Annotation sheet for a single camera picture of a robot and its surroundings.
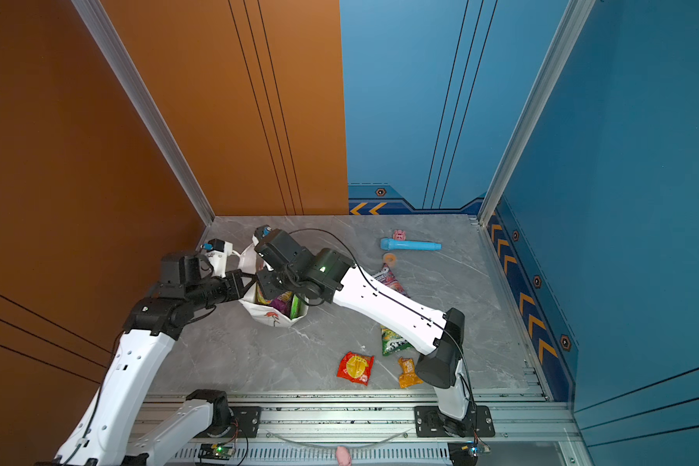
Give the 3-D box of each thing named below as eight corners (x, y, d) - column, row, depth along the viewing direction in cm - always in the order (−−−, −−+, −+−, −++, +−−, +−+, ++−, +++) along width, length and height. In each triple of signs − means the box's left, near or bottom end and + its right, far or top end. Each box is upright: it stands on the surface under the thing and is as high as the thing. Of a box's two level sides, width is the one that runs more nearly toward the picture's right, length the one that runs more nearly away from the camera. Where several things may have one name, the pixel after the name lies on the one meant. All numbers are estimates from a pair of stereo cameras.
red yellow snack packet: (334, 378, 82) (333, 375, 80) (340, 352, 87) (340, 348, 85) (369, 386, 81) (369, 383, 79) (374, 359, 86) (374, 356, 84)
